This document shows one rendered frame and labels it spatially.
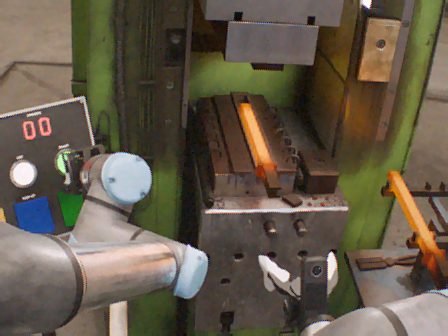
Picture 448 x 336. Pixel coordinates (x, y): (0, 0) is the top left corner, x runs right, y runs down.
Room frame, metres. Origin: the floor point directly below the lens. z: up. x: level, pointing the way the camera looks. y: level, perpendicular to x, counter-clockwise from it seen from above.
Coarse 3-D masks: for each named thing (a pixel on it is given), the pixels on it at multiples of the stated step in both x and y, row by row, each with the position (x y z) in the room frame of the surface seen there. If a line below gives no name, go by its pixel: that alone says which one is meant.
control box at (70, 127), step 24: (0, 120) 0.93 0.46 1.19; (24, 120) 0.95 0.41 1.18; (48, 120) 0.98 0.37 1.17; (72, 120) 1.01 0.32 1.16; (0, 144) 0.91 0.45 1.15; (24, 144) 0.93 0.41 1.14; (48, 144) 0.95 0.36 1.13; (72, 144) 0.98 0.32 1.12; (0, 168) 0.88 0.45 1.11; (48, 168) 0.93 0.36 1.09; (0, 192) 0.85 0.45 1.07; (24, 192) 0.88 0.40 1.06; (48, 192) 0.90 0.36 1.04
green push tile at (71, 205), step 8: (64, 200) 0.90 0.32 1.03; (72, 200) 0.91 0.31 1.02; (80, 200) 0.92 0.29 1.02; (64, 208) 0.89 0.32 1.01; (72, 208) 0.90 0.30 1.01; (80, 208) 0.91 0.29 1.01; (64, 216) 0.89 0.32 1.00; (72, 216) 0.89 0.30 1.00; (64, 224) 0.88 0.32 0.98; (72, 224) 0.88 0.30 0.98
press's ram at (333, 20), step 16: (208, 0) 1.12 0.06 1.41; (224, 0) 1.12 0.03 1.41; (240, 0) 1.13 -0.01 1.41; (256, 0) 1.14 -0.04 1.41; (272, 0) 1.14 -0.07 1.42; (288, 0) 1.15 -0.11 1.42; (304, 0) 1.15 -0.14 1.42; (320, 0) 1.16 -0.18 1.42; (336, 0) 1.17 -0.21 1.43; (208, 16) 1.12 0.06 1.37; (224, 16) 1.12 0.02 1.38; (240, 16) 1.15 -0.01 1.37; (256, 16) 1.14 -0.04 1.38; (272, 16) 1.14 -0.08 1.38; (288, 16) 1.15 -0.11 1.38; (304, 16) 1.16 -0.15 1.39; (320, 16) 1.16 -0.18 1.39; (336, 16) 1.17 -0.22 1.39
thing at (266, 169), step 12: (240, 108) 1.45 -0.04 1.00; (252, 120) 1.37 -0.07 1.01; (252, 132) 1.30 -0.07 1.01; (252, 144) 1.26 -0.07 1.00; (264, 144) 1.24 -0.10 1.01; (264, 156) 1.18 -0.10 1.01; (264, 168) 1.12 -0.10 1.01; (276, 168) 1.14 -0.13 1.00; (264, 180) 1.11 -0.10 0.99; (276, 180) 1.08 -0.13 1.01; (276, 192) 1.05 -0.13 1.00
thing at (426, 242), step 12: (396, 180) 1.19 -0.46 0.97; (396, 192) 1.15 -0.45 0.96; (408, 192) 1.14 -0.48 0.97; (408, 204) 1.09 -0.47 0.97; (408, 216) 1.05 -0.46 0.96; (420, 216) 1.04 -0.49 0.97; (420, 228) 0.99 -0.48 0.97; (420, 240) 0.96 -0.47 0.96; (432, 240) 0.95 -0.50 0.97; (432, 252) 0.89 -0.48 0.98; (444, 252) 0.90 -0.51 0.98; (432, 264) 0.89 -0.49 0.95; (444, 264) 0.86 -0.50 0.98; (432, 276) 0.86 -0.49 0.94; (444, 276) 0.82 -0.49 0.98; (444, 288) 0.82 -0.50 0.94
